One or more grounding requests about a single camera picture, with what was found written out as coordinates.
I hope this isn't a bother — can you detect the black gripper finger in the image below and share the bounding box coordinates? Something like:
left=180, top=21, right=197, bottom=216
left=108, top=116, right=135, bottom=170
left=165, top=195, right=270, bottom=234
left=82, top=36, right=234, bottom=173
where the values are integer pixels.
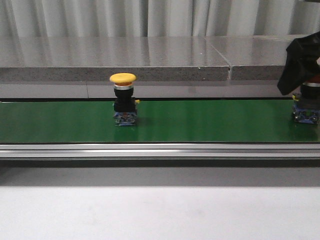
left=277, top=32, right=320, bottom=95

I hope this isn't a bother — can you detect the grey stone slab right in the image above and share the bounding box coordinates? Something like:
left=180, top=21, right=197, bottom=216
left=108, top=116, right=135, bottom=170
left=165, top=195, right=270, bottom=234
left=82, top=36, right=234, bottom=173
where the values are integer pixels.
left=205, top=34, right=305, bottom=81

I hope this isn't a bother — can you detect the green conveyor belt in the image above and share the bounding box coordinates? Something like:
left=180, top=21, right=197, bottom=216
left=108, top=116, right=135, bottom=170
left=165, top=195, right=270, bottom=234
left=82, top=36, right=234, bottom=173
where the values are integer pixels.
left=0, top=99, right=320, bottom=144

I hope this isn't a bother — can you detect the grey stone countertop slab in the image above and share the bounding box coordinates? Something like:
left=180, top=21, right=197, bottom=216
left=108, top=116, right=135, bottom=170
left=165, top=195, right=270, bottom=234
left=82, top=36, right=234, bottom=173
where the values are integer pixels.
left=0, top=37, right=229, bottom=83

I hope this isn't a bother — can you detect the white pleated curtain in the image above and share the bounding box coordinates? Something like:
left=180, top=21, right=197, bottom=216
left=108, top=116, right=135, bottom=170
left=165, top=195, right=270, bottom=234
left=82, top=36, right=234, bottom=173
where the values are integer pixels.
left=0, top=0, right=320, bottom=38

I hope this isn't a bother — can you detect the white cabinet front panel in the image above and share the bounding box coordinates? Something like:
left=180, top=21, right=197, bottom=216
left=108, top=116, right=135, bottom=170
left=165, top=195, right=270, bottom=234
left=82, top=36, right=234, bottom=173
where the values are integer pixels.
left=0, top=80, right=282, bottom=99

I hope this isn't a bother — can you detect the aluminium conveyor side rail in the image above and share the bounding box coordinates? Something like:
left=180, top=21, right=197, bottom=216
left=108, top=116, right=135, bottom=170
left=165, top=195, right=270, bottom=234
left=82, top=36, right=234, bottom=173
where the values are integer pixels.
left=0, top=142, right=320, bottom=161

